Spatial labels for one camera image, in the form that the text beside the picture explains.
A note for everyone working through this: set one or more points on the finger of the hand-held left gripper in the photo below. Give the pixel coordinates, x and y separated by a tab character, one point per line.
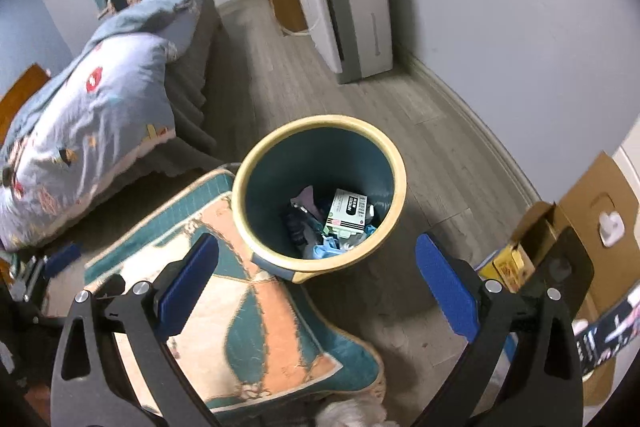
30	279
62	257

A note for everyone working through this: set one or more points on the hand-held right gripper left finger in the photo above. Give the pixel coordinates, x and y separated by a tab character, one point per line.
187	287

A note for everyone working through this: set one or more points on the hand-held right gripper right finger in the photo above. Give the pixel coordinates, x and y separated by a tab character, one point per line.
447	292

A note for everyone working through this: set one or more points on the black plastic bag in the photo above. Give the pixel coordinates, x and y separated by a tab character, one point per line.
297	227

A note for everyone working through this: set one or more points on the blue plastic wrapper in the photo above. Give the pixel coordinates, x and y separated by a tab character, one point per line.
327	251

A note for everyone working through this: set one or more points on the white and green box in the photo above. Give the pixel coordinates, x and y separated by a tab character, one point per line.
345	209

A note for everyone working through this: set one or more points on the purple wrapper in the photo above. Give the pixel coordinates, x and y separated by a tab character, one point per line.
306	197

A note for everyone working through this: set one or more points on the teal bin with yellow rim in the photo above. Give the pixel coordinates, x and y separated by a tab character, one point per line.
310	147

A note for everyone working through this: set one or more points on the patterned teal and orange mat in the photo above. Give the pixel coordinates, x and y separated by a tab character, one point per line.
250	307

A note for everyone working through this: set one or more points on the yellow box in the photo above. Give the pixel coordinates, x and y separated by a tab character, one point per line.
512	264

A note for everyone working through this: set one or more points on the white fluffy thing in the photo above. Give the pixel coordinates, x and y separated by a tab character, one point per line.
350	412

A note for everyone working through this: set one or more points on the wooden bed headboard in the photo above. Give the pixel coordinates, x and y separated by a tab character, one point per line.
22	97

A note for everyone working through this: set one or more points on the blue carton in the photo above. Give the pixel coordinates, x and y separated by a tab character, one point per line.
610	332

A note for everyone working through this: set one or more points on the small white device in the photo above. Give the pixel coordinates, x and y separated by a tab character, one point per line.
611	229

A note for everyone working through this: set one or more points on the grey bed skirt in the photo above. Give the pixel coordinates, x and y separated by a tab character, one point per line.
190	107

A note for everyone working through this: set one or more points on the brown cardboard box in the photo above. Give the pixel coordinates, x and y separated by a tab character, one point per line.
595	187

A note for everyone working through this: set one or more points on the white air purifier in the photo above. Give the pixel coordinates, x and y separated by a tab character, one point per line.
360	7

